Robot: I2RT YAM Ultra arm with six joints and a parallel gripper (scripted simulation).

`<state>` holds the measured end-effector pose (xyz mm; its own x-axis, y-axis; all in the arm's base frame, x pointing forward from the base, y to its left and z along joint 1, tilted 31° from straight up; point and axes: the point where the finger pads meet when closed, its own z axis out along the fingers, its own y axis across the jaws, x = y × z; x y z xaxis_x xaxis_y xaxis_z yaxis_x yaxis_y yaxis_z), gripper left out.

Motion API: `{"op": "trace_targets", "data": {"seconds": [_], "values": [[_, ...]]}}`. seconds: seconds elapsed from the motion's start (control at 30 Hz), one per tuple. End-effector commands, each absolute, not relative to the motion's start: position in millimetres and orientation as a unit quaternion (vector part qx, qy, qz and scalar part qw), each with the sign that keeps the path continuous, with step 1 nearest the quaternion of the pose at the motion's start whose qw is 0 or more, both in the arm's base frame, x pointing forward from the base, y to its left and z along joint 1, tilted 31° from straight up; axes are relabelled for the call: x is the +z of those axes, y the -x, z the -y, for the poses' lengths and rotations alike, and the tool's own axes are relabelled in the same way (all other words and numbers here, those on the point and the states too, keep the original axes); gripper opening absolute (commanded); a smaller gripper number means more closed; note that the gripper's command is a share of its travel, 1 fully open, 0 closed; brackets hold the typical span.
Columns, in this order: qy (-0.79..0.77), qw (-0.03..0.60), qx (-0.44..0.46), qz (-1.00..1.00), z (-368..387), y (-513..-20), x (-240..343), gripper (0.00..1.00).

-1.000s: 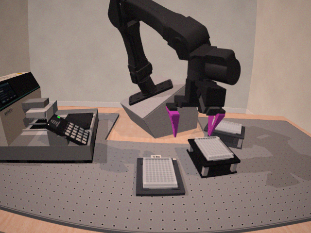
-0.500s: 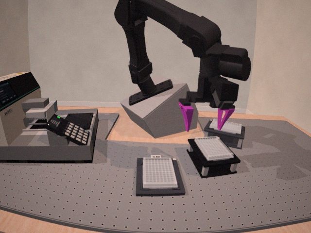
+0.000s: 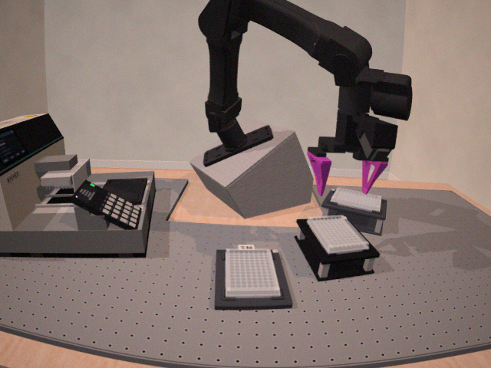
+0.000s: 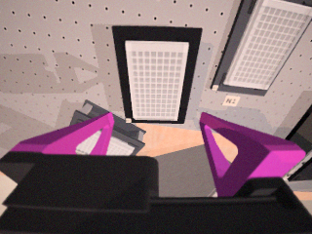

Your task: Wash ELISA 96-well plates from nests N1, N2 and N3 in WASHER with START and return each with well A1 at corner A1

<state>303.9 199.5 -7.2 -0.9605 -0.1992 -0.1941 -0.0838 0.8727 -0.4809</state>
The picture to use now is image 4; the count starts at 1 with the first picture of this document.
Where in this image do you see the white well plate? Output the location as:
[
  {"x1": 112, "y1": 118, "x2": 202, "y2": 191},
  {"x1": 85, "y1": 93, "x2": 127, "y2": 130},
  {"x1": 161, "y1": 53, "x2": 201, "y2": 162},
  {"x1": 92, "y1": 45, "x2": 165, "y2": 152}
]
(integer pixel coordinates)
[
  {"x1": 223, "y1": 0, "x2": 312, "y2": 90},
  {"x1": 125, "y1": 41, "x2": 189, "y2": 121},
  {"x1": 76, "y1": 131, "x2": 135, "y2": 155}
]

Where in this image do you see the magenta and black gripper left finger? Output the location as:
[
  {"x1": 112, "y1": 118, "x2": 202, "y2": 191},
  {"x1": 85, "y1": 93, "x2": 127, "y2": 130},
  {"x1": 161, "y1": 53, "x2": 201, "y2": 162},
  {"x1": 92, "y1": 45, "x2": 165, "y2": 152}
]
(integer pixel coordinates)
[{"x1": 10, "y1": 112, "x2": 114, "y2": 155}]

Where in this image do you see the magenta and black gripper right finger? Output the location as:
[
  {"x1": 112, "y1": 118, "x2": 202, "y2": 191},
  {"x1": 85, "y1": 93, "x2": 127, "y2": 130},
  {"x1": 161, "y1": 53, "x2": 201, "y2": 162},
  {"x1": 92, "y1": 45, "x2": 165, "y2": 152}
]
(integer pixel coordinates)
[{"x1": 199, "y1": 112, "x2": 305, "y2": 197}]

